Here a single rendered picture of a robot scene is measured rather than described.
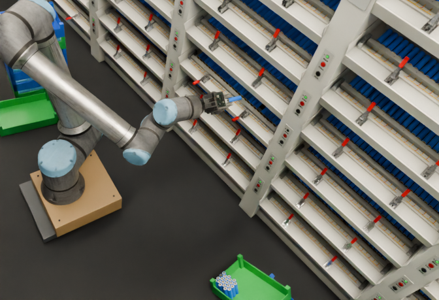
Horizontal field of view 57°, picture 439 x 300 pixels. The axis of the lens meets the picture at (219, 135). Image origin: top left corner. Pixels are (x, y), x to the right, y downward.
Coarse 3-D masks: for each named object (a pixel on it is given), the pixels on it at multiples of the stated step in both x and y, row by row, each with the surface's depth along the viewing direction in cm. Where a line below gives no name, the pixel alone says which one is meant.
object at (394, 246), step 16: (304, 144) 176; (288, 160) 173; (304, 160) 173; (320, 160) 171; (304, 176) 170; (320, 176) 165; (336, 176) 167; (320, 192) 167; (336, 192) 166; (352, 192) 163; (336, 208) 165; (352, 208) 163; (368, 208) 160; (352, 224) 163; (368, 224) 158; (384, 224) 158; (400, 224) 157; (368, 240) 160; (384, 240) 157; (400, 240) 156; (416, 240) 156; (400, 256) 154
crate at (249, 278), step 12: (240, 264) 193; (240, 276) 191; (252, 276) 190; (264, 276) 185; (216, 288) 181; (240, 288) 185; (252, 288) 184; (264, 288) 183; (276, 288) 182; (288, 288) 173
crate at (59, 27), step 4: (52, 4) 215; (0, 12) 206; (56, 16) 216; (56, 20) 219; (56, 24) 217; (60, 24) 206; (56, 28) 215; (60, 28) 208; (56, 32) 208; (60, 32) 210; (64, 32) 211; (56, 36) 210; (60, 36) 211; (64, 36) 213
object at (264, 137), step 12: (192, 48) 196; (180, 60) 196; (192, 72) 195; (204, 84) 192; (216, 84) 191; (228, 84) 191; (228, 108) 186; (240, 108) 185; (240, 120) 184; (252, 120) 182; (252, 132) 182; (264, 132) 180; (264, 144) 181
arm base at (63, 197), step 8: (80, 176) 185; (80, 184) 183; (48, 192) 177; (56, 192) 176; (64, 192) 177; (72, 192) 179; (80, 192) 184; (48, 200) 179; (56, 200) 178; (64, 200) 179; (72, 200) 181
